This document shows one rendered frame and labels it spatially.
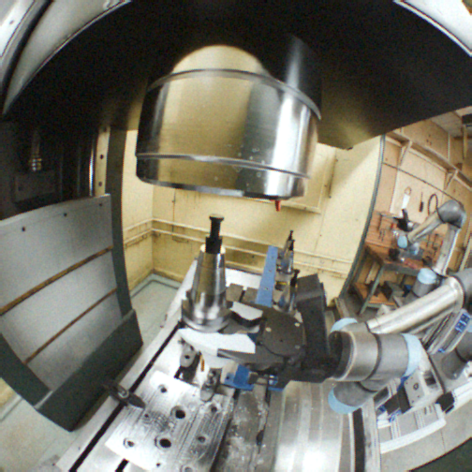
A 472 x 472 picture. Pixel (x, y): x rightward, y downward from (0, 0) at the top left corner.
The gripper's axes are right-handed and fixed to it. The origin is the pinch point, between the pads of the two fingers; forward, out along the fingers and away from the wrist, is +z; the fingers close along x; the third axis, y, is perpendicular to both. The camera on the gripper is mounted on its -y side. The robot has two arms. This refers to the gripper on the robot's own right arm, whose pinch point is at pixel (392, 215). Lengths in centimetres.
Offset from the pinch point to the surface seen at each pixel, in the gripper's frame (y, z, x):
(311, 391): 59, -76, -88
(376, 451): 57, -116, -70
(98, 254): -1, -64, -162
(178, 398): 29, -89, -135
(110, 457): 35, -113, -152
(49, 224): -15, -79, -164
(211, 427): 30, -97, -126
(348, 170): -27, -5, -52
